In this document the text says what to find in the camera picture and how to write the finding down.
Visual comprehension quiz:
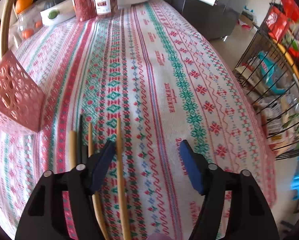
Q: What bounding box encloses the white bowl green knob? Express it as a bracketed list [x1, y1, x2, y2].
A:
[40, 0, 75, 26]

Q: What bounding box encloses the wooden chopstick six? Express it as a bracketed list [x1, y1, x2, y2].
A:
[88, 122, 109, 239]

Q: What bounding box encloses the wooden chopstick one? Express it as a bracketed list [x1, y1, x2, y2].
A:
[69, 130, 76, 169]

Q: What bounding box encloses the patterned woven tablecloth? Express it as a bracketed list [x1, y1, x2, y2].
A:
[0, 0, 276, 239]

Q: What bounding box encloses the jar of red goji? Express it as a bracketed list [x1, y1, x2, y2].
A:
[69, 0, 97, 22]

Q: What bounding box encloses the wooden chopstick seven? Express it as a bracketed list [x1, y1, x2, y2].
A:
[116, 117, 132, 240]

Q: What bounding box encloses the operator thumb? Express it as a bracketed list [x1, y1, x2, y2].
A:
[147, 232, 173, 240]

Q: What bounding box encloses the grey refrigerator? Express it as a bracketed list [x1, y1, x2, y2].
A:
[164, 0, 247, 40]

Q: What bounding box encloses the black chopstick one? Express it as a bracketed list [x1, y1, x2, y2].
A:
[76, 114, 83, 164]

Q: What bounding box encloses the clear jar with tomatoes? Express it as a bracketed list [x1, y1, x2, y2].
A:
[18, 5, 43, 40]

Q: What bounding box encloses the wooden chopstick four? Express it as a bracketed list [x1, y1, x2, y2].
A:
[0, 0, 15, 58]

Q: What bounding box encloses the black chopstick two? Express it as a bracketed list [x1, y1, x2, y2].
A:
[81, 145, 88, 164]

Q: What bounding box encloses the pink perforated utensil holder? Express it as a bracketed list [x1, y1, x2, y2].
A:
[0, 50, 45, 136]

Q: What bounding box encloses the black wire rack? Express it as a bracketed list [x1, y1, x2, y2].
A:
[235, 2, 299, 160]

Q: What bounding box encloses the red plastic bag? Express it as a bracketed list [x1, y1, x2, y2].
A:
[281, 0, 299, 22]

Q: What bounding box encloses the orange tangerine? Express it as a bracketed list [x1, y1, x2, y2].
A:
[15, 0, 33, 14]

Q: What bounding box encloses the dark green squash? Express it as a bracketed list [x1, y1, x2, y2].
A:
[44, 0, 57, 10]

